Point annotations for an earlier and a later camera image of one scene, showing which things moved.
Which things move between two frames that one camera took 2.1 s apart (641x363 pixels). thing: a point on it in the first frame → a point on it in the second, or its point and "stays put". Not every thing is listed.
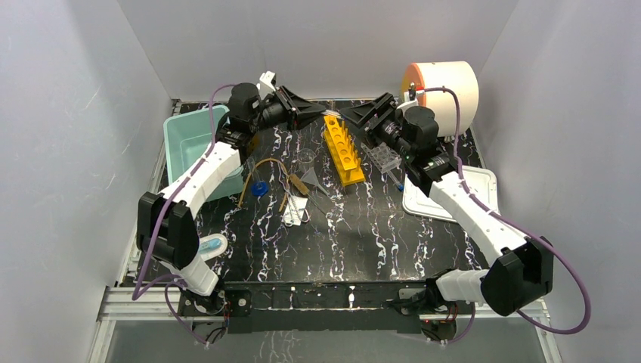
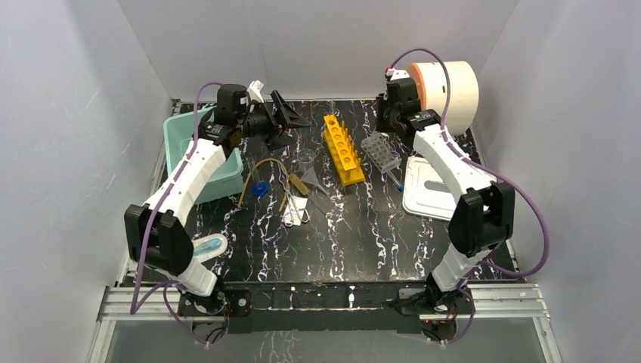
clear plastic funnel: x=310 y=176 stays put
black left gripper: x=291 y=108 → x=273 y=120
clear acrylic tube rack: x=382 y=156 stays put
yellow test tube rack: x=342 y=151 stays put
